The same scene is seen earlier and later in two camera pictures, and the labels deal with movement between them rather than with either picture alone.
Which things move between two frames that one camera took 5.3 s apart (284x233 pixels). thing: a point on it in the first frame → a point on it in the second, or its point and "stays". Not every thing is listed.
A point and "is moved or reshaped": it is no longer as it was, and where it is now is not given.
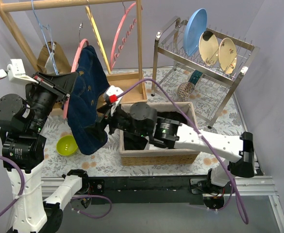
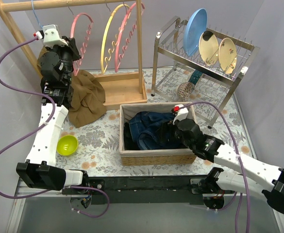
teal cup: (195, 76) stays
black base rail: (145, 190) stays
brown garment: (51, 60) is moved or reshaped
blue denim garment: (91, 84) is moved or reshaped
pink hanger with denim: (66, 106) is moved or reshaped
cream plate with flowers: (227, 55) stays
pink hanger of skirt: (116, 35) → (128, 27)
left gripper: (51, 85) → (72, 46)
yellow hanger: (101, 44) → (103, 70)
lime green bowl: (66, 145) stays
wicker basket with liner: (134, 157) stays
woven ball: (184, 90) stays
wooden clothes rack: (130, 86) stays
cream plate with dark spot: (208, 48) stays
